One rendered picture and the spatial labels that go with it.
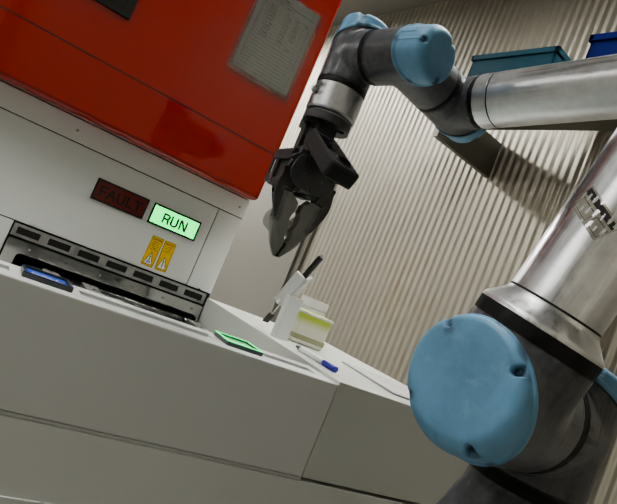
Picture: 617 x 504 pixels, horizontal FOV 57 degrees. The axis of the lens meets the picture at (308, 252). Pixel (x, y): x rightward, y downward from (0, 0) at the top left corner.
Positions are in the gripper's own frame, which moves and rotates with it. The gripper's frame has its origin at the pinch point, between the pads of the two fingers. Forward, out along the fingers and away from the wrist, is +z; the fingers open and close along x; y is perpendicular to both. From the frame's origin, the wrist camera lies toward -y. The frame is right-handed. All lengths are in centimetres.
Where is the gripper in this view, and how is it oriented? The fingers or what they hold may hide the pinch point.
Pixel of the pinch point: (280, 248)
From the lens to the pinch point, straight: 78.9
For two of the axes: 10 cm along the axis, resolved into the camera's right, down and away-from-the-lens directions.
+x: -8.0, -3.7, -4.7
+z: -3.8, 9.2, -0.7
